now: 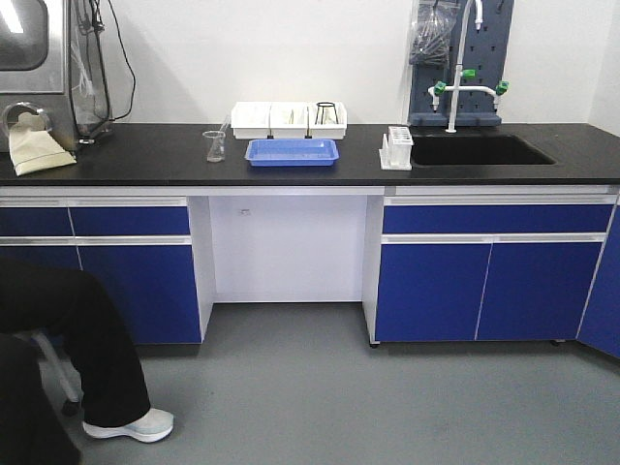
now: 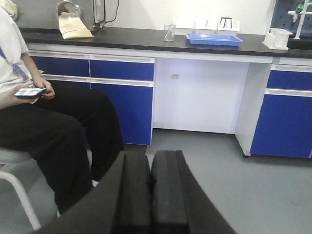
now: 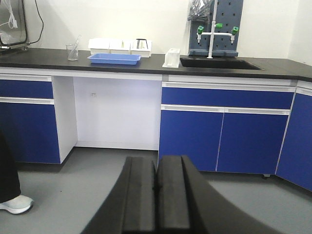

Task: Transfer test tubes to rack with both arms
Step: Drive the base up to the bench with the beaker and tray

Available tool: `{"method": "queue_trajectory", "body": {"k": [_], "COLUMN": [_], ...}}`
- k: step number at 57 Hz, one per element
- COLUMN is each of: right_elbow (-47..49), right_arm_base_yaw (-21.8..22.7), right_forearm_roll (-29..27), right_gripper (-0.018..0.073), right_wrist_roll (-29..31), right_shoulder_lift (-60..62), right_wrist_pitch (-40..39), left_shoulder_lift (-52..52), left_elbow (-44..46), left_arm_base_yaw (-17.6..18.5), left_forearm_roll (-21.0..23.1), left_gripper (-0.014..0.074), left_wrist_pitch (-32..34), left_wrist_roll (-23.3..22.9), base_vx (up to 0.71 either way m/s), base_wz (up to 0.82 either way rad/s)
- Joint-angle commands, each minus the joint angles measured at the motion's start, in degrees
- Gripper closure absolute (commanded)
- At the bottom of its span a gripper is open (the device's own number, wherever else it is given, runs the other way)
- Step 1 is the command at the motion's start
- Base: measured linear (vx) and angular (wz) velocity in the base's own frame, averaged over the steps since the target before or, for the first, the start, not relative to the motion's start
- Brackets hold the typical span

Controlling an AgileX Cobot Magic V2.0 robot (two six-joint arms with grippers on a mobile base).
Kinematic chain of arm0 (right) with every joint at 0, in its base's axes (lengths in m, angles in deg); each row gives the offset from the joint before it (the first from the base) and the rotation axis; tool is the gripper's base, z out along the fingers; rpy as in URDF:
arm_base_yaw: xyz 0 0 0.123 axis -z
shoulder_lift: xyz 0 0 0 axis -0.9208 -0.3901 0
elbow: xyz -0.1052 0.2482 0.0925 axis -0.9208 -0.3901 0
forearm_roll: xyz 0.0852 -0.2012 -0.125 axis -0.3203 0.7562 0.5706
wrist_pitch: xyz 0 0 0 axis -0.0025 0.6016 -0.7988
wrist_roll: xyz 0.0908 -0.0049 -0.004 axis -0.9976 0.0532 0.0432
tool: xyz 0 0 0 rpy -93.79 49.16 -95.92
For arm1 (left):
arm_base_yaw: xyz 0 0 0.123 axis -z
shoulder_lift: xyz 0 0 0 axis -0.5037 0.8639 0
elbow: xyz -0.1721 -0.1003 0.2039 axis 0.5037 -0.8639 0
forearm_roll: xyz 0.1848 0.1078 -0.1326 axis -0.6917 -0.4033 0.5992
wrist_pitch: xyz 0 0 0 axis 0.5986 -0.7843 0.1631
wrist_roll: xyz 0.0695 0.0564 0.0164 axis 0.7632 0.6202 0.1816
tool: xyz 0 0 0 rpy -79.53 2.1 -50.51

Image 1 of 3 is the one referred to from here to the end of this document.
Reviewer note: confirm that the clear glass test tube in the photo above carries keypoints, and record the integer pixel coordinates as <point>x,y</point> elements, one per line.
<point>225,126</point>

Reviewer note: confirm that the right white storage bin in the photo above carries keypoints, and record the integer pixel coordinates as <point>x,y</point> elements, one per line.
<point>328,131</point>

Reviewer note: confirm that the clear glass beaker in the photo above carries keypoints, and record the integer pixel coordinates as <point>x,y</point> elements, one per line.
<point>215,140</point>

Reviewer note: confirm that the blue lab bench cabinet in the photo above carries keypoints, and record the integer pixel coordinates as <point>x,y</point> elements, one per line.
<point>426,264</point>

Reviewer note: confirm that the white test tube rack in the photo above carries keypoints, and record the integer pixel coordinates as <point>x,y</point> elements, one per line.
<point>395,153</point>

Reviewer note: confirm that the blue-grey pegboard drying rack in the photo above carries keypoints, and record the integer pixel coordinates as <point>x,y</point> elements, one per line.
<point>421,112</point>

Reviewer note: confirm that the white lab faucet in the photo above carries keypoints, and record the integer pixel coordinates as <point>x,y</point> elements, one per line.
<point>473,93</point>

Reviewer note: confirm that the clear plastic bag of pegs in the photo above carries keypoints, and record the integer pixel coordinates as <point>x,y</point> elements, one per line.
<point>431,33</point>

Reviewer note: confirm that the left white storage bin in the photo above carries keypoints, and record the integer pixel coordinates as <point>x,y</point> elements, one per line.
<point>251,120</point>

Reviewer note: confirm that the blue plastic tray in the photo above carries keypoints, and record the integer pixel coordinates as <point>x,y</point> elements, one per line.
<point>291,152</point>

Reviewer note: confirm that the beige cloth bag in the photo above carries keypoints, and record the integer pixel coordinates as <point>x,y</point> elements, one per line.
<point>32,148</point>

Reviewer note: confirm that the seated person in black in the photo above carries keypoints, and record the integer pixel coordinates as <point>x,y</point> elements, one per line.
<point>72,305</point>

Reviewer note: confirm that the white storage bin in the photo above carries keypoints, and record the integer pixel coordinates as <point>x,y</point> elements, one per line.
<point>328,131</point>
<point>288,120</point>
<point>251,120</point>

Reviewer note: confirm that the black wire tripod stand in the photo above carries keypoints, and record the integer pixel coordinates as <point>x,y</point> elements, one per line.
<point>326,113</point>

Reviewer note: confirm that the middle white storage bin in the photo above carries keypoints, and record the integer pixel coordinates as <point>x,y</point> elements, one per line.
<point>288,120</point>

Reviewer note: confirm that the black lab sink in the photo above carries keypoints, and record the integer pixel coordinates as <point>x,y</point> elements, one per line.
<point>455,150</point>

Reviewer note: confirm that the white shoe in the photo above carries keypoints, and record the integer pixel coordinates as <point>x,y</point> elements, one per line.
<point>154,426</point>

